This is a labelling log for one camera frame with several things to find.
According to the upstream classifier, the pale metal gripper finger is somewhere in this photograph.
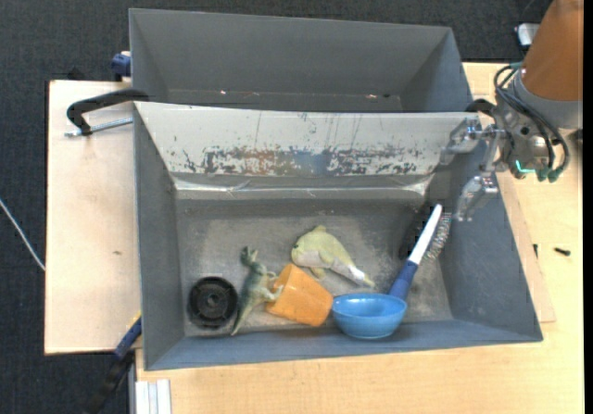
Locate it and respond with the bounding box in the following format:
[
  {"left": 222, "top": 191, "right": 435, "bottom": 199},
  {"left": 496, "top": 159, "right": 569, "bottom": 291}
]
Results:
[
  {"left": 453, "top": 173, "right": 500, "bottom": 223},
  {"left": 439, "top": 117, "right": 484, "bottom": 167}
]

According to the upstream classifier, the blue and white brush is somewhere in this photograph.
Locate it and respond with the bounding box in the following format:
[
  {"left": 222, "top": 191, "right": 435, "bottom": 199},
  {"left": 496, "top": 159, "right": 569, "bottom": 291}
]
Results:
[{"left": 387, "top": 203, "right": 454, "bottom": 303}]

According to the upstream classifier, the blue plastic bowl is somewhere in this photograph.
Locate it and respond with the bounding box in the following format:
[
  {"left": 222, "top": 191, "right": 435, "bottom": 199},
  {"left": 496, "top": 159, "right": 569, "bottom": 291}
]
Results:
[{"left": 331, "top": 292, "right": 409, "bottom": 341}]

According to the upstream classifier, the yellow-green toy fish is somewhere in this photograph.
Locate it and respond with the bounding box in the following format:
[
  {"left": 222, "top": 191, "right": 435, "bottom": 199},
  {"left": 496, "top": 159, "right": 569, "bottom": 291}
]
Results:
[{"left": 290, "top": 224, "right": 377, "bottom": 290}]

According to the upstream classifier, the grey metal bin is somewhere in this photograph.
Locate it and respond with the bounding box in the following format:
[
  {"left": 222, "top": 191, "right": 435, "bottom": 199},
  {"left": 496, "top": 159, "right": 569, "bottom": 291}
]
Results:
[{"left": 128, "top": 7, "right": 544, "bottom": 372}]

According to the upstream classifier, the orange plastic cup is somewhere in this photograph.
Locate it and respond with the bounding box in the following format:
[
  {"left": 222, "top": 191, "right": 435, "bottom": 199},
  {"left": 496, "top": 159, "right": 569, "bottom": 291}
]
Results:
[{"left": 264, "top": 262, "right": 334, "bottom": 328}]

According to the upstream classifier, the green toy dinosaur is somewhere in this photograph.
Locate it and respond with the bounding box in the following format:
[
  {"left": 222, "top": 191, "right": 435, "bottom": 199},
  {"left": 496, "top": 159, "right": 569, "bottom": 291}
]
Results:
[{"left": 229, "top": 245, "right": 284, "bottom": 337}]

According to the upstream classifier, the black round disc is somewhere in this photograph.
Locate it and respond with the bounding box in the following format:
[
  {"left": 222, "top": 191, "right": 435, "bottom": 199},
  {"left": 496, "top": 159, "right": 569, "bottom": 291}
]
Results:
[{"left": 186, "top": 275, "right": 240, "bottom": 331}]

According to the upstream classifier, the pale wood board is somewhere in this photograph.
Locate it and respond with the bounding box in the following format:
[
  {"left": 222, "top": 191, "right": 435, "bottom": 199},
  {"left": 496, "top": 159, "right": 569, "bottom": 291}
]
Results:
[{"left": 44, "top": 80, "right": 143, "bottom": 356}]

